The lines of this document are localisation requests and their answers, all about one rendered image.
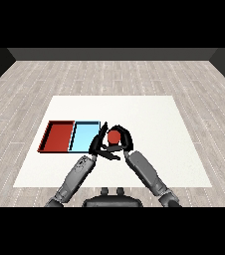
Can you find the light blue shallow open box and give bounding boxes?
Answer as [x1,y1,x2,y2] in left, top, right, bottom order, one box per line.
[67,121,102,153]

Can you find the red shallow open box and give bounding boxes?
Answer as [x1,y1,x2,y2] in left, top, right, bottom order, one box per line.
[37,120,76,154]

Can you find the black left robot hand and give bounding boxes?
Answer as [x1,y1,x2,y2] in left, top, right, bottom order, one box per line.
[88,122,121,161]

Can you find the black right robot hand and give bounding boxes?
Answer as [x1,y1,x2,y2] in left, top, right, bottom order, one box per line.
[100,125,134,153]

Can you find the red can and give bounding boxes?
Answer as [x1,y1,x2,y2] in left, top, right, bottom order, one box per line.
[107,129,122,146]

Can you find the dark grey robot body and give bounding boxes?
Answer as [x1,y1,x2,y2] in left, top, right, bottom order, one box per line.
[82,187,143,208]

